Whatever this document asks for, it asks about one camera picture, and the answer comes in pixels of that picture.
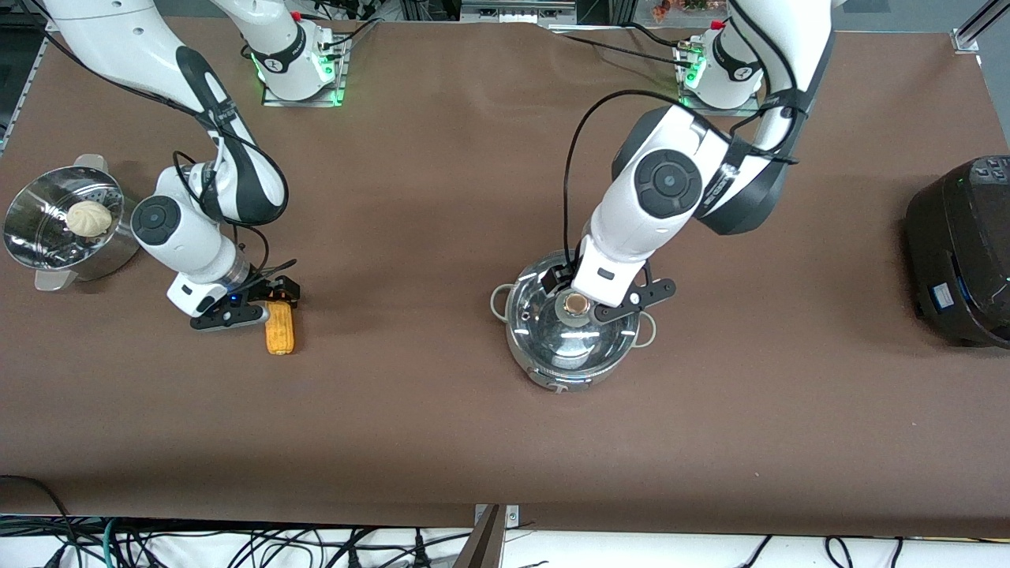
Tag yellow corn cob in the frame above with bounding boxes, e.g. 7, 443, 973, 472
264, 302, 295, 356

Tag glass lid with knob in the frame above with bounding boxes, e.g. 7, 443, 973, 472
505, 254, 642, 373

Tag steel steamer pot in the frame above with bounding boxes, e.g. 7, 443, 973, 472
2, 154, 149, 293

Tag white steamed bun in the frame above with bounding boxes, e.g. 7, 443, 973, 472
65, 200, 113, 237

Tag brown table cover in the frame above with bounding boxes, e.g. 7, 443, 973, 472
0, 14, 1010, 539

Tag grey metal box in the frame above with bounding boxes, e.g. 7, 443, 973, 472
460, 0, 578, 24

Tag orange toy pile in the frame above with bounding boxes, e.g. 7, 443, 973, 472
651, 0, 711, 21

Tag brown angled bar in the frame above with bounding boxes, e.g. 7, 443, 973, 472
454, 505, 506, 568

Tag dark grey rice cooker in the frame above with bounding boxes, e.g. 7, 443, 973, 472
905, 155, 1010, 349

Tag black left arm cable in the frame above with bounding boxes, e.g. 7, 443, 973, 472
562, 0, 810, 265

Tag steel pot cream handles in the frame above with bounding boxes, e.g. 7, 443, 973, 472
491, 252, 657, 394

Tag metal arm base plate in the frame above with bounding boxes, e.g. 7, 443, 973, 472
677, 47, 762, 118
263, 35, 346, 107

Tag black table cable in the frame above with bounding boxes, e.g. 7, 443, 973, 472
316, 16, 383, 58
623, 21, 684, 48
552, 30, 684, 67

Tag metal table bracket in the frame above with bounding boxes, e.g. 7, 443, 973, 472
473, 503, 520, 528

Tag aluminium frame rail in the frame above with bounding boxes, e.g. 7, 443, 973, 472
951, 0, 1010, 53
0, 14, 50, 152

